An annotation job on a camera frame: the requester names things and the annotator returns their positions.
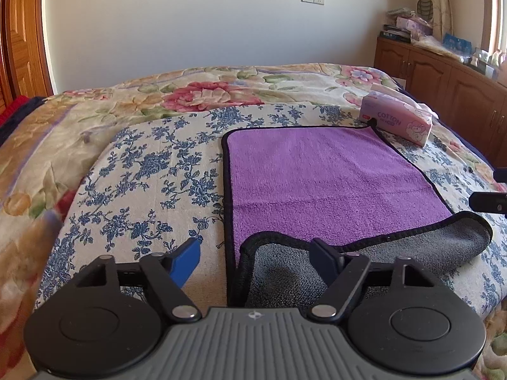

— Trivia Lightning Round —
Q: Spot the purple and grey microfibre towel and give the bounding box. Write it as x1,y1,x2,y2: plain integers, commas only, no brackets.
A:
222,126,492,305

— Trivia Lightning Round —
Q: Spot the wooden sideboard cabinet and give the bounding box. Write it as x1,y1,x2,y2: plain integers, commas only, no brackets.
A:
374,37,506,168

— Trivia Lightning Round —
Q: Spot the blue floral white cloth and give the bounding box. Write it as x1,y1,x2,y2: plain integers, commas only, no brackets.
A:
35,103,506,316

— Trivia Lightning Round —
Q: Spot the blue packet on cabinet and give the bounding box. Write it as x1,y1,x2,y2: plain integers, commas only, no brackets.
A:
443,33,473,57

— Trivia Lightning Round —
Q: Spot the pink cotton tissue pack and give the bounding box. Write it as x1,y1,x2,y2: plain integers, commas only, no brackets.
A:
359,91,433,147

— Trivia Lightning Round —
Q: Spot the pink box on cabinet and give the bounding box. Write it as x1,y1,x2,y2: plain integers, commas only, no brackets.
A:
396,16,433,41

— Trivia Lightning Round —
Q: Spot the dark books stack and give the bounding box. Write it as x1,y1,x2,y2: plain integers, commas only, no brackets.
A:
379,24,411,44

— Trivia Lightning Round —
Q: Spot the dark green woven fan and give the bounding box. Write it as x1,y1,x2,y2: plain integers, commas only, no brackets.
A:
416,0,433,22

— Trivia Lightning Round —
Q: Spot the red and navy blanket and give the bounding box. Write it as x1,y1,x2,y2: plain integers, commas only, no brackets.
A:
0,95,46,145

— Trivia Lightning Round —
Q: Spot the wooden door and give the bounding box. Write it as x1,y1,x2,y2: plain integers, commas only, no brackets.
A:
1,0,53,111

